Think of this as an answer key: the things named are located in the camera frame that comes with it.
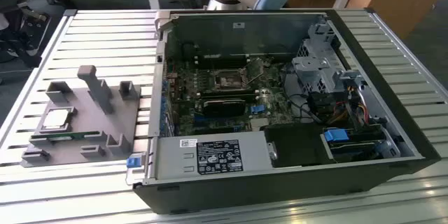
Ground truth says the metal socket cover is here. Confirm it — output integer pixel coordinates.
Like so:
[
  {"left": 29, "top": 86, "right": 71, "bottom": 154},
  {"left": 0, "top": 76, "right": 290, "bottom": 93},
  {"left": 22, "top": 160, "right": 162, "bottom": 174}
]
[{"left": 243, "top": 57, "right": 273, "bottom": 77}]

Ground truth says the grey plastic parts rack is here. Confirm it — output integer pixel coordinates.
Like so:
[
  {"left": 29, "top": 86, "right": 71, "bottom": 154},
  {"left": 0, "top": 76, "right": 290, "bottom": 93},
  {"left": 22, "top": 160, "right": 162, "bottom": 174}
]
[{"left": 19, "top": 65, "right": 142, "bottom": 168}]

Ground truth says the silver power supply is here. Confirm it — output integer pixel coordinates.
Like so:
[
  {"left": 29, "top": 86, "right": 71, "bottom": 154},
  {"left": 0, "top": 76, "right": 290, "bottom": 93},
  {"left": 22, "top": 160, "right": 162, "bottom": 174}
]
[{"left": 153, "top": 136, "right": 274, "bottom": 179}]

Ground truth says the black open PC case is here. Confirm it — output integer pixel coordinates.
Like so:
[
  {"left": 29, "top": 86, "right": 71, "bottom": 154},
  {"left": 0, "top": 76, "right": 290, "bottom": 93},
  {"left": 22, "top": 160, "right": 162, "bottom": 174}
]
[{"left": 131, "top": 8, "right": 441, "bottom": 216}]

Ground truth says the blue disk carrier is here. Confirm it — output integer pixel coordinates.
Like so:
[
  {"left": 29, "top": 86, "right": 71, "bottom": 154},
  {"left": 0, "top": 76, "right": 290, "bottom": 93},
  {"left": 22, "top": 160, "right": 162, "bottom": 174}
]
[{"left": 323, "top": 129, "right": 349, "bottom": 144}]

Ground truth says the silver square CPU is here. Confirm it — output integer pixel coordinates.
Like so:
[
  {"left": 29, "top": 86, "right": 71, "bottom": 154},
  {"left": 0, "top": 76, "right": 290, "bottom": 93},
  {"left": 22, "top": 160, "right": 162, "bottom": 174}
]
[{"left": 41, "top": 108, "right": 73, "bottom": 129}]

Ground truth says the black plastic shroud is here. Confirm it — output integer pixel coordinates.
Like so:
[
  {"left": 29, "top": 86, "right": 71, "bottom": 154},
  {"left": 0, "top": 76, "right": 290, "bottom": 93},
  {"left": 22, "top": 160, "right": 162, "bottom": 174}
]
[{"left": 261, "top": 124, "right": 337, "bottom": 168}]

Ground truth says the coloured wire bundle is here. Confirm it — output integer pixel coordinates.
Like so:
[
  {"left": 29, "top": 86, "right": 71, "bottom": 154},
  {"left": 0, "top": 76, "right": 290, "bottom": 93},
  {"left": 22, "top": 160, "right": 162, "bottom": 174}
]
[{"left": 327, "top": 84, "right": 369, "bottom": 125}]

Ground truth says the thin wire locking lever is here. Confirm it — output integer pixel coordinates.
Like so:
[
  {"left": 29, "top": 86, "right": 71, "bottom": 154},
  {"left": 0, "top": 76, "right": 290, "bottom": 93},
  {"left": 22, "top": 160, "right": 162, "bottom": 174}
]
[{"left": 246, "top": 62, "right": 266, "bottom": 85}]

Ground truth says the silver chipset heatsink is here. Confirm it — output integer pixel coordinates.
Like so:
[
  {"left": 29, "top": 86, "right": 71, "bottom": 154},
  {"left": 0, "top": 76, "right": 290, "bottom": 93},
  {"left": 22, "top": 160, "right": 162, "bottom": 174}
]
[{"left": 250, "top": 119, "right": 269, "bottom": 131}]

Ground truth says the CPU socket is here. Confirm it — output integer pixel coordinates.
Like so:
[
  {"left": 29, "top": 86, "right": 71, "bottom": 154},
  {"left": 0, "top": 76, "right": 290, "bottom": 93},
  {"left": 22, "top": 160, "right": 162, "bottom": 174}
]
[{"left": 213, "top": 69, "right": 250, "bottom": 90}]

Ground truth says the green RAM stick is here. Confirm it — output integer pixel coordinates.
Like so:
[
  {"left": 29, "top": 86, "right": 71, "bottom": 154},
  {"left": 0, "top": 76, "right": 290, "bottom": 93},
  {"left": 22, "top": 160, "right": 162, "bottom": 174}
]
[{"left": 30, "top": 131, "right": 101, "bottom": 141}]

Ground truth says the green motherboard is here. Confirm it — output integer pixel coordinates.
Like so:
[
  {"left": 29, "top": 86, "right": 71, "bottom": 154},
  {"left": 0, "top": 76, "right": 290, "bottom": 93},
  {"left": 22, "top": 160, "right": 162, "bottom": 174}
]
[{"left": 159, "top": 56, "right": 298, "bottom": 137}]

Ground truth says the silver metal drive cage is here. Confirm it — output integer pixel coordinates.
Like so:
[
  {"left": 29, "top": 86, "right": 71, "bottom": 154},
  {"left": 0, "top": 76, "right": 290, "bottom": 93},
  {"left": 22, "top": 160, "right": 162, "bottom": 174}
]
[{"left": 291, "top": 23, "right": 361, "bottom": 94}]

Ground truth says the black internal wire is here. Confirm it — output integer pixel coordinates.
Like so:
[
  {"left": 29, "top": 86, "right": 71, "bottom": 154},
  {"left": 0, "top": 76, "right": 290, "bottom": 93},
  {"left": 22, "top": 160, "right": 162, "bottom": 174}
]
[{"left": 282, "top": 63, "right": 326, "bottom": 125}]

